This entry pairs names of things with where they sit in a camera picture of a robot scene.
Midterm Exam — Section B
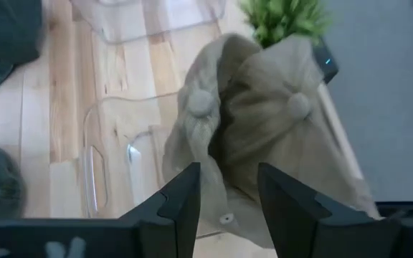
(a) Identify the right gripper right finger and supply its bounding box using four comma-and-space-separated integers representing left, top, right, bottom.
257, 162, 403, 258

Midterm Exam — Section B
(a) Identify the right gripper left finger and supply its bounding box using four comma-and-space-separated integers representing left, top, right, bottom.
120, 161, 202, 258

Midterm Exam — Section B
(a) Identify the dark olive baseball cap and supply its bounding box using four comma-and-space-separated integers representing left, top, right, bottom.
0, 135, 27, 223

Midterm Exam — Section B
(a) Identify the grey-green baseball cap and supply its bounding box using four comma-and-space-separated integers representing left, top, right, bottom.
0, 0, 44, 103

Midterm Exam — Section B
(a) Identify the clear plastic bin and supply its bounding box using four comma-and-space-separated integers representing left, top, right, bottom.
68, 0, 227, 46
80, 91, 236, 239

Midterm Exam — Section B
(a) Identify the green plant in white pot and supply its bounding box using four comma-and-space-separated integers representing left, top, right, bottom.
238, 0, 331, 49

